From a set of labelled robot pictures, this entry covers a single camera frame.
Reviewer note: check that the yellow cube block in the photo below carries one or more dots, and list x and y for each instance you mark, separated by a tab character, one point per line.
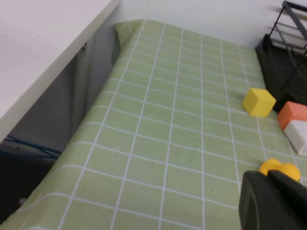
259	103

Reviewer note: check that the green checked tablecloth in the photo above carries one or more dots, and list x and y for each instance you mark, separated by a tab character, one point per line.
168	119

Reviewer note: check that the white desk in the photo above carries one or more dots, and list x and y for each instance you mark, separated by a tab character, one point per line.
36	48

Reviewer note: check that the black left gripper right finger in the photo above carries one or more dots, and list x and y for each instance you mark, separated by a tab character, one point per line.
292	191

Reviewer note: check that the yellow rounded toy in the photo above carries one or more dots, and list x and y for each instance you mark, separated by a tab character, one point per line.
271	166

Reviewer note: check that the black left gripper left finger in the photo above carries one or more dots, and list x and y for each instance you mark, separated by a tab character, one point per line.
259	206

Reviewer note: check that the orange cube block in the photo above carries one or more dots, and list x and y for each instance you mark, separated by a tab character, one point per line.
292	113

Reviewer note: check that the white cube block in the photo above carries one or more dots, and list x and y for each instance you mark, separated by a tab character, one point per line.
298	136

